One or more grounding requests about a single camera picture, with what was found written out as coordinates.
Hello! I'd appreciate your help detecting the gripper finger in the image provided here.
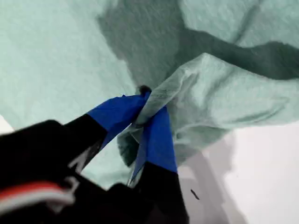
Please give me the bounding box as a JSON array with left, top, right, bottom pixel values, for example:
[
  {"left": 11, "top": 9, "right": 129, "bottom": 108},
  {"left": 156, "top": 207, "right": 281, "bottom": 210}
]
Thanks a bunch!
[
  {"left": 46, "top": 86, "right": 151, "bottom": 175},
  {"left": 130, "top": 106, "right": 185, "bottom": 206}
]

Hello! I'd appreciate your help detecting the pale green T-shirt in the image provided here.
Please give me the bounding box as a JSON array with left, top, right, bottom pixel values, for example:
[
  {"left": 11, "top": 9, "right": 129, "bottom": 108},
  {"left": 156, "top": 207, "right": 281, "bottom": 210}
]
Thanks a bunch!
[{"left": 0, "top": 0, "right": 299, "bottom": 190}]

